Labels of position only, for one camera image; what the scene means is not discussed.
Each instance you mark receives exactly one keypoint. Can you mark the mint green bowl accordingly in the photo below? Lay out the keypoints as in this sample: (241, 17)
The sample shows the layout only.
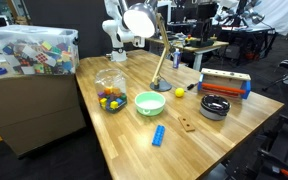
(149, 104)

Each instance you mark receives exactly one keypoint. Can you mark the white fabric backdrop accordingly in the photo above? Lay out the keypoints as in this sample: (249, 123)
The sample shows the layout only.
(280, 11)

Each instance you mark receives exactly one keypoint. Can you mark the clear plastic jar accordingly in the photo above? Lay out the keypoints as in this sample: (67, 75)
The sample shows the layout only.
(110, 80)

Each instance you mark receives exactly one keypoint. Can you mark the yellow toy cube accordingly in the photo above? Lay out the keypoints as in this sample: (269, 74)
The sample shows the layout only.
(114, 105)

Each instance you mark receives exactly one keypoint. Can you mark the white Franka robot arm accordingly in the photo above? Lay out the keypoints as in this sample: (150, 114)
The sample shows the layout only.
(117, 31)

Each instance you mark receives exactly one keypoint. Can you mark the yellow lemon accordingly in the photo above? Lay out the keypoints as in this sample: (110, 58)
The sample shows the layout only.
(179, 92)

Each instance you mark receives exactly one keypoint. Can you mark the blue toy building brick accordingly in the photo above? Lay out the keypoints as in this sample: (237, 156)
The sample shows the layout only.
(158, 135)

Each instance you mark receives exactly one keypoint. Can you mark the grey pot with black lid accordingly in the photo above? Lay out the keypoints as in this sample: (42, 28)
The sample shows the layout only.
(214, 107)

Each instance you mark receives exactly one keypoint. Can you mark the blue toy cube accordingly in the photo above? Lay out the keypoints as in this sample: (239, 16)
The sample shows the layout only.
(119, 101)

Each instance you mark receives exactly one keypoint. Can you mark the cardboard box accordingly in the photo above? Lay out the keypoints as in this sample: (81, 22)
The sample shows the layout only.
(30, 110)

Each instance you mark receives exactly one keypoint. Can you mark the wooden block with two holes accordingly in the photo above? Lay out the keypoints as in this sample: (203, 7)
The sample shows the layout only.
(186, 124)

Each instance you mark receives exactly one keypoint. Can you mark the wooden background desk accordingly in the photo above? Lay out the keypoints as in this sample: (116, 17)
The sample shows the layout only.
(202, 50)

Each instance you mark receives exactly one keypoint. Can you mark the blue spray bottle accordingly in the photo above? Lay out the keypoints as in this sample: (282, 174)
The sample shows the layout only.
(176, 60)

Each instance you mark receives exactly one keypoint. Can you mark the black background table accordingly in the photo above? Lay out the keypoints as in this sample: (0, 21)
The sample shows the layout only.
(250, 40)

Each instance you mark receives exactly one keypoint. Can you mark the black equipment cart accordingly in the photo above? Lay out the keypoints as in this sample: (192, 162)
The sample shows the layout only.
(284, 146)

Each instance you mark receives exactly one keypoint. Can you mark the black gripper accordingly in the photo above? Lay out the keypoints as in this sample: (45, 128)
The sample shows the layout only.
(207, 11)

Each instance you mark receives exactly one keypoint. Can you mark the red toy rod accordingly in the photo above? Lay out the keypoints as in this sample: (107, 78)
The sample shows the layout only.
(217, 92)

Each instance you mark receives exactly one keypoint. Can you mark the black inline lamp switch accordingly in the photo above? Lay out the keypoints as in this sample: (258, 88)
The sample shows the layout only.
(192, 86)

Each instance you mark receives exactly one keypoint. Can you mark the clear bin of puzzle cubes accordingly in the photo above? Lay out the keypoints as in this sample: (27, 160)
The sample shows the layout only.
(34, 50)

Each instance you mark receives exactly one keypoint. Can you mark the wooden toy toolbox blue ends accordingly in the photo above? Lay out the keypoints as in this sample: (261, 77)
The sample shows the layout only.
(224, 77)

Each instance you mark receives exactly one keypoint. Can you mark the orange toy cube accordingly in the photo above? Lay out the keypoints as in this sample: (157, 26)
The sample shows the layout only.
(108, 91)

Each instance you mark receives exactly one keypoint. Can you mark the orange toy rod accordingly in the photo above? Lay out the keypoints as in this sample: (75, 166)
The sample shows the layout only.
(222, 88)

